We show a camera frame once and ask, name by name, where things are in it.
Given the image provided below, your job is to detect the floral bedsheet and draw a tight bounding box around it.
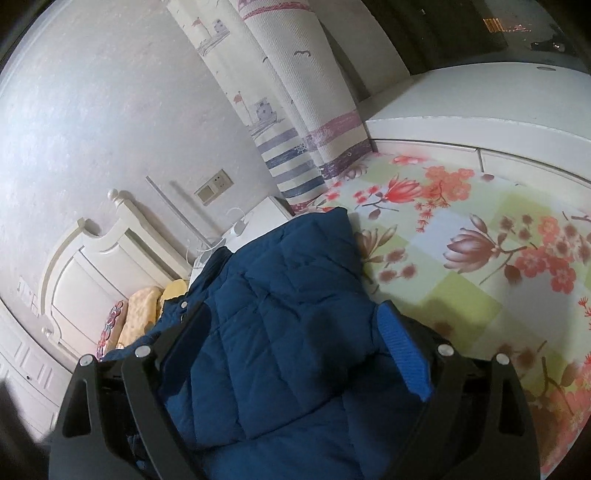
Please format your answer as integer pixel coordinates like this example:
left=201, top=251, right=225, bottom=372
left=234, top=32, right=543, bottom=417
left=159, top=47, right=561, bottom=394
left=295, top=150, right=591, bottom=480

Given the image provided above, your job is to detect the white charger cable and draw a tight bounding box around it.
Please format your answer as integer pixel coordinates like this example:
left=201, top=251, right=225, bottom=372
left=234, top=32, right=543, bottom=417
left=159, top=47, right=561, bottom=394
left=185, top=207, right=249, bottom=269

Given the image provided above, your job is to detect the dark cabinet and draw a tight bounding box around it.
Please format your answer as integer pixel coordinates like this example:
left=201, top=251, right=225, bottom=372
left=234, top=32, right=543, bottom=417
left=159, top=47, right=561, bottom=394
left=360, top=0, right=591, bottom=77

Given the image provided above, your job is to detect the blue puffer jacket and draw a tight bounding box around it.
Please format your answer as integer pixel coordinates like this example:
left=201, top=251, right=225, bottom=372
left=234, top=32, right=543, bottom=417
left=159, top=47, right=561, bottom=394
left=99, top=207, right=437, bottom=480

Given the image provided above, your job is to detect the white wall cable strip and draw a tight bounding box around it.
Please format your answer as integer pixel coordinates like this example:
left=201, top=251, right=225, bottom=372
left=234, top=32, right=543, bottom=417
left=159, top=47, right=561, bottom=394
left=145, top=175, right=209, bottom=246

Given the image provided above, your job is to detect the white bed frame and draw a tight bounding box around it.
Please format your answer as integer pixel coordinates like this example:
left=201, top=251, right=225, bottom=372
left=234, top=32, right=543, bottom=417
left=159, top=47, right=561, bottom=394
left=364, top=65, right=591, bottom=195

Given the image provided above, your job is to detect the white nightstand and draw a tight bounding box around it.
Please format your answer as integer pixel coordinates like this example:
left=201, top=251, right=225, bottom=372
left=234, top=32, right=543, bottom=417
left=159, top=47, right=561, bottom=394
left=188, top=196, right=294, bottom=280

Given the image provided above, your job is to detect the pale yellow patterned pillow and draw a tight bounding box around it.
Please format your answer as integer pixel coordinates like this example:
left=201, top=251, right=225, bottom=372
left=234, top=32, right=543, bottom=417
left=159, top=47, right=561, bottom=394
left=115, top=286, right=163, bottom=350

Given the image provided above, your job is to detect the bright yellow pillow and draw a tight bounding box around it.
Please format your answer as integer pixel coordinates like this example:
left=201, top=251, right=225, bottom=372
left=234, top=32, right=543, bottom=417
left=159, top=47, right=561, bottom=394
left=158, top=279, right=189, bottom=315

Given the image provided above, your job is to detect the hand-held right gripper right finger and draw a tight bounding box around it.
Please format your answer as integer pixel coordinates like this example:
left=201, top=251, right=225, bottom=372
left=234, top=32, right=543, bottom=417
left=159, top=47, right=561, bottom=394
left=376, top=300, right=542, bottom=480

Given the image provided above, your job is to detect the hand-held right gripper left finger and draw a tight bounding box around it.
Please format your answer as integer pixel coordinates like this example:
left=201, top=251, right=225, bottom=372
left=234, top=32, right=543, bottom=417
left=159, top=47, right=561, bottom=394
left=48, top=302, right=214, bottom=480

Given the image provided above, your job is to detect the white headboard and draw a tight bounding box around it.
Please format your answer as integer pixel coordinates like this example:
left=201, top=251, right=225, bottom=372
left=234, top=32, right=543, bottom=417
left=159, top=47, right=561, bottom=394
left=39, top=188, right=185, bottom=361

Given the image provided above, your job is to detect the white wall socket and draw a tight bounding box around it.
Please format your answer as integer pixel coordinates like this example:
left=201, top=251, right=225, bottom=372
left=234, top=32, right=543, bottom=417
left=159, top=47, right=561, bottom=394
left=16, top=276, right=41, bottom=316

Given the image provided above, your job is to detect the printed curtain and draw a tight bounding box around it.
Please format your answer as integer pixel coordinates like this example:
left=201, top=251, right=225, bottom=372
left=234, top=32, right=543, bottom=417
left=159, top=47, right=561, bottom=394
left=165, top=0, right=376, bottom=215

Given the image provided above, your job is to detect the floral pillow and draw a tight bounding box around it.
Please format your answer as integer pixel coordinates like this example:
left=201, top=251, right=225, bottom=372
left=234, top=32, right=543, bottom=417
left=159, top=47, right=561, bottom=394
left=95, top=300, right=129, bottom=361

